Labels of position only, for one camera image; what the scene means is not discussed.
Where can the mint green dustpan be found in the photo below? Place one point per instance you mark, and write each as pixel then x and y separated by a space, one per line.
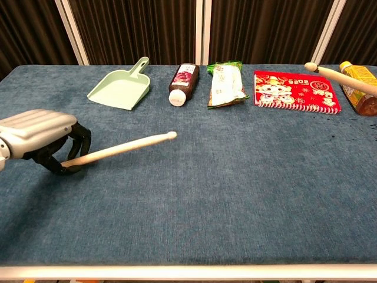
pixel 120 88

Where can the blue table cloth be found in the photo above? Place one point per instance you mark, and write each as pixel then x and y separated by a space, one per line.
pixel 206 191

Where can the white partition post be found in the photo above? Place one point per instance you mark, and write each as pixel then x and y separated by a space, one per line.
pixel 72 32
pixel 202 32
pixel 327 32

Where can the wooden drumstick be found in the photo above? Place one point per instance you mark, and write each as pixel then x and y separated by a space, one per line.
pixel 126 147
pixel 341 78

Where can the green white snack packet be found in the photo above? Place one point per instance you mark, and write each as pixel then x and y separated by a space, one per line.
pixel 225 85

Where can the yellow label tea bottle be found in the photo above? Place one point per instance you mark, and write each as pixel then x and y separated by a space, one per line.
pixel 360 88

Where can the brown bottle purple label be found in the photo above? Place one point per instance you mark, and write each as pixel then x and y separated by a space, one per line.
pixel 184 81

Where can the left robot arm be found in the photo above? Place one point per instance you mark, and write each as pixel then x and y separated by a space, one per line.
pixel 1 156

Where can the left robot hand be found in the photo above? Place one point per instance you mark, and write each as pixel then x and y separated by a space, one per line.
pixel 38 129

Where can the black pleated curtain panel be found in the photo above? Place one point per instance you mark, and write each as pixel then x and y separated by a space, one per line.
pixel 265 29
pixel 29 32
pixel 356 29
pixel 138 29

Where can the red spiral notebook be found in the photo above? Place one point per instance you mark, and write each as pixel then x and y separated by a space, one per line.
pixel 294 91

